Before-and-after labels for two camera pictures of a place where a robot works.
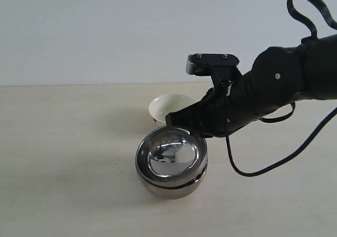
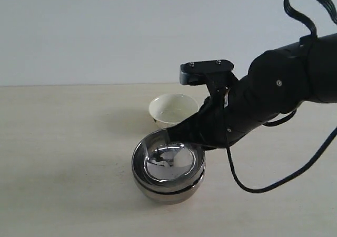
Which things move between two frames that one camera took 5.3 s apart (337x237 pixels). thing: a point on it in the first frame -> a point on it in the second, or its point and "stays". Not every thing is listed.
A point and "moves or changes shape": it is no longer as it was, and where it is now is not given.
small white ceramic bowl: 161,105 stays
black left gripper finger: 196,118 -> 196,129
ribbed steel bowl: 173,193 moves or changes shape
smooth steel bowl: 171,157 stays
